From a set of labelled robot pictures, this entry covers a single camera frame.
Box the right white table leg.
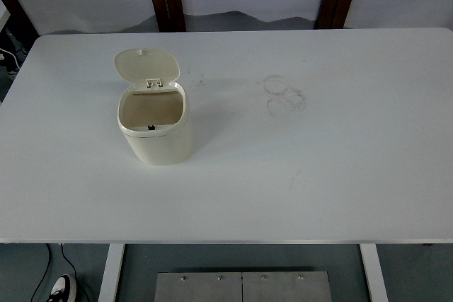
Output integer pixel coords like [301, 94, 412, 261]
[360, 244, 389, 302]

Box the left white table leg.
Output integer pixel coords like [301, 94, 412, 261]
[98, 243, 125, 302]

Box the cream plastic trash can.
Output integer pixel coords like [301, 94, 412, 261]
[114, 48, 193, 165]

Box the grey metal base plate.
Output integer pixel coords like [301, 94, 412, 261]
[154, 271, 332, 302]

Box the white table leg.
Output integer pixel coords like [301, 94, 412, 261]
[360, 244, 389, 302]
[98, 243, 125, 302]

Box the black floor cable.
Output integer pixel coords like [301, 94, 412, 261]
[30, 243, 89, 302]

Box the white cable at left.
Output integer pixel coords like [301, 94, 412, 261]
[0, 47, 21, 74]

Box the black white sneaker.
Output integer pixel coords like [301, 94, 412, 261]
[46, 274, 76, 302]

